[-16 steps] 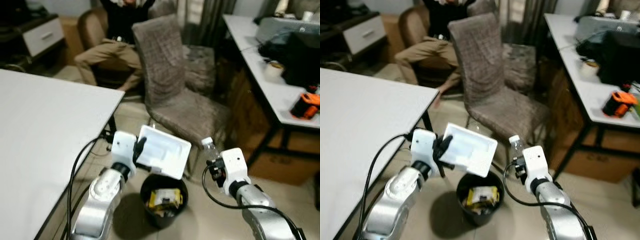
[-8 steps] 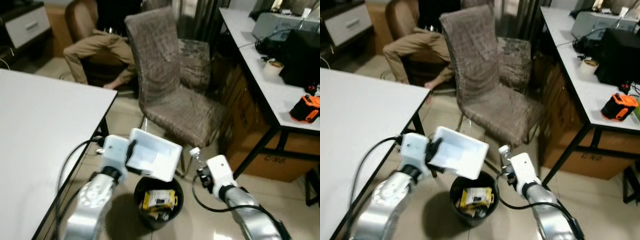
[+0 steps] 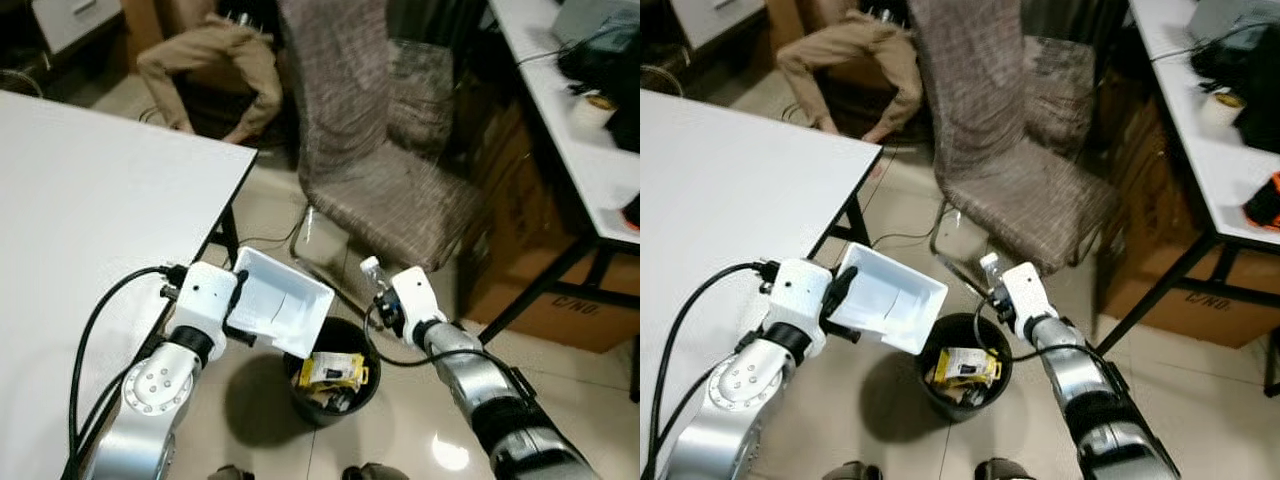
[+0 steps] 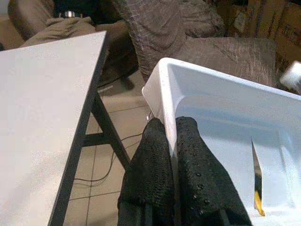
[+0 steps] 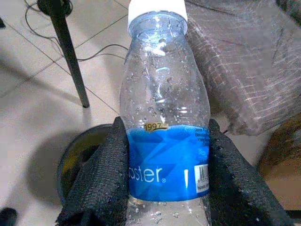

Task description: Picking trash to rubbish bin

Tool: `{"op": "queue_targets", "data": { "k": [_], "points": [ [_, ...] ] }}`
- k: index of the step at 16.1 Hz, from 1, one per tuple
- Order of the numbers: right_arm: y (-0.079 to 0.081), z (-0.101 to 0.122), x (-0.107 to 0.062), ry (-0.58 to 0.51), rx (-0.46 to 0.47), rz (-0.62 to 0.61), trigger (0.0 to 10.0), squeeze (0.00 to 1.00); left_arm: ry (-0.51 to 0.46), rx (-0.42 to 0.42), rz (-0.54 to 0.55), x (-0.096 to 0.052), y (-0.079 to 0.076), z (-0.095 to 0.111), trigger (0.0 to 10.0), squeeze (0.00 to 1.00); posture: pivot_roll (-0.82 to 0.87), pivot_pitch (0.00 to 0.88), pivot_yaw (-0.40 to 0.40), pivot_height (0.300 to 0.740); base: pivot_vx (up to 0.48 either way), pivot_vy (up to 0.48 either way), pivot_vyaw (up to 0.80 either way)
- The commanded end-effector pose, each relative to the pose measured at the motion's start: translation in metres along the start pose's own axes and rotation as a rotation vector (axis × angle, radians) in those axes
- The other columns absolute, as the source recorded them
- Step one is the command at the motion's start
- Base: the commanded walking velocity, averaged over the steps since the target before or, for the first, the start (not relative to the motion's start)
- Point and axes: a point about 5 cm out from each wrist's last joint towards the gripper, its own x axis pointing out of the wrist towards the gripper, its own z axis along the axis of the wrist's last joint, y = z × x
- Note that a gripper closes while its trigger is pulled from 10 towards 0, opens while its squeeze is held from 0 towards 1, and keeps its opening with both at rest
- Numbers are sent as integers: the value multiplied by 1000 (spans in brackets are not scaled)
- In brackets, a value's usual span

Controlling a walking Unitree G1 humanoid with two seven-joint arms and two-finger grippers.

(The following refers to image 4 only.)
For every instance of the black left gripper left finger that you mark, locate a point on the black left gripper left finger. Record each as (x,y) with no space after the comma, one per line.
(148,183)

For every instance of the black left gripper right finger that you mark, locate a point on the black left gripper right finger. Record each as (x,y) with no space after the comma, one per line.
(202,188)

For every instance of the white foam tray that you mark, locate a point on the white foam tray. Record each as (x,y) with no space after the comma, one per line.
(230,113)

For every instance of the yellow black wrapper piece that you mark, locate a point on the yellow black wrapper piece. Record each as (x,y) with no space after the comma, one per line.
(256,179)

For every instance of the brown patterned cover chair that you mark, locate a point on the brown patterned cover chair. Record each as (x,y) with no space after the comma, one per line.
(169,35)

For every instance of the brown cardboard box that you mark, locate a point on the brown cardboard box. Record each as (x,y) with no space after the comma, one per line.
(265,21)

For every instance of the brown round armchair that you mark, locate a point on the brown round armchair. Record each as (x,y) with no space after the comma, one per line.
(26,16)

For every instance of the black folding table frame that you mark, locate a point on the black folding table frame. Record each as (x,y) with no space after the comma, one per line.
(94,110)

